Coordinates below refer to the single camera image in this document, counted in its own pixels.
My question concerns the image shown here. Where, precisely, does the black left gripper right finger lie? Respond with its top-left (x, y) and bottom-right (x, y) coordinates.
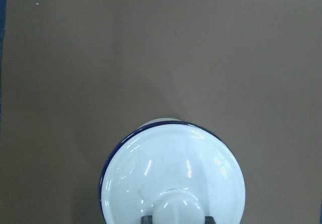
top-left (205, 216), bottom-right (216, 224)

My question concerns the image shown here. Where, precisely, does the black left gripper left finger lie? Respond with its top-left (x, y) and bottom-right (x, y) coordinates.
top-left (140, 215), bottom-right (153, 224)

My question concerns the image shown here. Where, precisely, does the white enamel cup lid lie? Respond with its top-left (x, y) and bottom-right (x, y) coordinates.
top-left (99, 118), bottom-right (246, 223)

